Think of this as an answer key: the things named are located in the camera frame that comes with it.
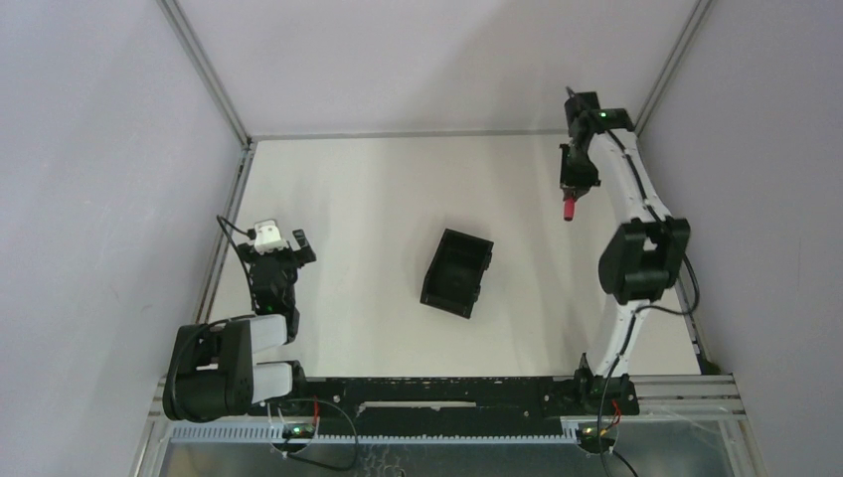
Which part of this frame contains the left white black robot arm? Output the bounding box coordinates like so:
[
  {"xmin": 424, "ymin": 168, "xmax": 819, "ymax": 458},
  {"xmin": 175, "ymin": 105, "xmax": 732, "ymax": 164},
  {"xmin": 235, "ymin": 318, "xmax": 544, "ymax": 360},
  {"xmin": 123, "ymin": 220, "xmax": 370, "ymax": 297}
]
[{"xmin": 162, "ymin": 221, "xmax": 316, "ymax": 423}]

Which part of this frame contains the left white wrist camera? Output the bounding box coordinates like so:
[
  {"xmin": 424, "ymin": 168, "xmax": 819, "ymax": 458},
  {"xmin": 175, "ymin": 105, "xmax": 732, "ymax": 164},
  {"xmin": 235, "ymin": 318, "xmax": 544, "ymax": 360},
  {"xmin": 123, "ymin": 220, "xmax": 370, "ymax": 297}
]
[{"xmin": 253, "ymin": 219, "xmax": 289, "ymax": 254}]

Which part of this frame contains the aluminium frame front beam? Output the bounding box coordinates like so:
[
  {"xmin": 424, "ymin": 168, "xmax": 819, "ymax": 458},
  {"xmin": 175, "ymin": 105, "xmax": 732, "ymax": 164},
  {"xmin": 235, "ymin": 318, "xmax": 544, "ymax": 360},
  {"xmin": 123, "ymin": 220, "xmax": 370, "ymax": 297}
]
[{"xmin": 147, "ymin": 375, "xmax": 749, "ymax": 422}]

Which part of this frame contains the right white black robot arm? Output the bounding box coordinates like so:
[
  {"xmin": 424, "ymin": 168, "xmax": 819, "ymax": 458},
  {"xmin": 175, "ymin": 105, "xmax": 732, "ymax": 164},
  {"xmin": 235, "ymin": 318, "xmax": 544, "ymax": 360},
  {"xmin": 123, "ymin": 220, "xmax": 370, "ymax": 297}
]
[{"xmin": 546, "ymin": 90, "xmax": 691, "ymax": 419}]

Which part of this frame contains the left black looped base cable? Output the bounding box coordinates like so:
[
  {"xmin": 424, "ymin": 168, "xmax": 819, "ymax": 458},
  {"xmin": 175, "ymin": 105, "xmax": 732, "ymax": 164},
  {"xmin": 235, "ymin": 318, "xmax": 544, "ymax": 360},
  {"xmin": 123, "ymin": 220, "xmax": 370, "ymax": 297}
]
[{"xmin": 266, "ymin": 397, "xmax": 360, "ymax": 473}]

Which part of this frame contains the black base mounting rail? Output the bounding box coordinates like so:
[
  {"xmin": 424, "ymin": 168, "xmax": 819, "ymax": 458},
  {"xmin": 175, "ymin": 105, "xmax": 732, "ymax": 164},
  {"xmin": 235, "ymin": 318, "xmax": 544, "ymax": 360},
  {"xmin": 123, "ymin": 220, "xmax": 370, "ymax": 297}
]
[{"xmin": 284, "ymin": 376, "xmax": 640, "ymax": 438}]

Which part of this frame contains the green circuit board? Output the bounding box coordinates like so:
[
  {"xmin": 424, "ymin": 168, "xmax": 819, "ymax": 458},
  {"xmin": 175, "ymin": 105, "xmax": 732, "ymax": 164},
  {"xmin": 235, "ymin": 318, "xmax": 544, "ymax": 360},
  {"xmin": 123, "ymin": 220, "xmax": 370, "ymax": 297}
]
[
  {"xmin": 281, "ymin": 424, "xmax": 317, "ymax": 440},
  {"xmin": 577, "ymin": 427, "xmax": 616, "ymax": 455}
]

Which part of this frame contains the black plastic bin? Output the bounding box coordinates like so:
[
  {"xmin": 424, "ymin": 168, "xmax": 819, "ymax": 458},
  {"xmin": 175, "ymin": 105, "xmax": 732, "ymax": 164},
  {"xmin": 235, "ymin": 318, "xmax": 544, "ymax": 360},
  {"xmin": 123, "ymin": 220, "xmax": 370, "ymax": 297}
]
[{"xmin": 420, "ymin": 229, "xmax": 494, "ymax": 319}]

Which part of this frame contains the left black camera cable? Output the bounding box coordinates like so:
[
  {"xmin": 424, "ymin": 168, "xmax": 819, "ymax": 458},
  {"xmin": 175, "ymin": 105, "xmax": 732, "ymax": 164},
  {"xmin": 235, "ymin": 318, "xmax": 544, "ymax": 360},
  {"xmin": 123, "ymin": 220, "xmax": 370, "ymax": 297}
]
[{"xmin": 216, "ymin": 215, "xmax": 256, "ymax": 311}]

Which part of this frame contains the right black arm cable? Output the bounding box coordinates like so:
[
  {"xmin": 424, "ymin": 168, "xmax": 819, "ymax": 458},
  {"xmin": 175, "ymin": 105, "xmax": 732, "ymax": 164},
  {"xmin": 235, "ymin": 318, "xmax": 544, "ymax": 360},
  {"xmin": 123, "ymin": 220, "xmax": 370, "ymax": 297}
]
[{"xmin": 595, "ymin": 128, "xmax": 701, "ymax": 477}]

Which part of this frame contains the red handled black screwdriver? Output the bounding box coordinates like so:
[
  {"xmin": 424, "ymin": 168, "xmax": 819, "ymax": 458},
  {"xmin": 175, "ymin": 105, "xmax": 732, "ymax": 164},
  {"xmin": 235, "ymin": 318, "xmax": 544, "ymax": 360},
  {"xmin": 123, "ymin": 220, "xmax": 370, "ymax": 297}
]
[{"xmin": 563, "ymin": 188, "xmax": 579, "ymax": 222}]

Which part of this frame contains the left green circuit board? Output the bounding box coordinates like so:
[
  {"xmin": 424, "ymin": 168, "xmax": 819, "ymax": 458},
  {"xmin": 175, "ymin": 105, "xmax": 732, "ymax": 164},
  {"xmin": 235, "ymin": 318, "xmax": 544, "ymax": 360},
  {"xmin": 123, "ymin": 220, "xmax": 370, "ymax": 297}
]
[{"xmin": 281, "ymin": 424, "xmax": 317, "ymax": 440}]

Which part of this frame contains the right green circuit board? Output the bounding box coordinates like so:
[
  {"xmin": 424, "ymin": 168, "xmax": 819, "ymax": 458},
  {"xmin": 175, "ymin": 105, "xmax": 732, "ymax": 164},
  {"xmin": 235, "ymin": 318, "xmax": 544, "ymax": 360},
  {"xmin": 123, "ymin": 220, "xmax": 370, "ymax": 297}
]
[{"xmin": 577, "ymin": 427, "xmax": 616, "ymax": 455}]

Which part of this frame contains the grey slotted cable duct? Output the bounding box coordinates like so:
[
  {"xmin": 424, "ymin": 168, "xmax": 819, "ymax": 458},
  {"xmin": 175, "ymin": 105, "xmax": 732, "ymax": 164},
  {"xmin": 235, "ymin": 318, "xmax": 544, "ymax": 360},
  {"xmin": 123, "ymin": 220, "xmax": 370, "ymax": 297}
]
[{"xmin": 170, "ymin": 422, "xmax": 578, "ymax": 444}]

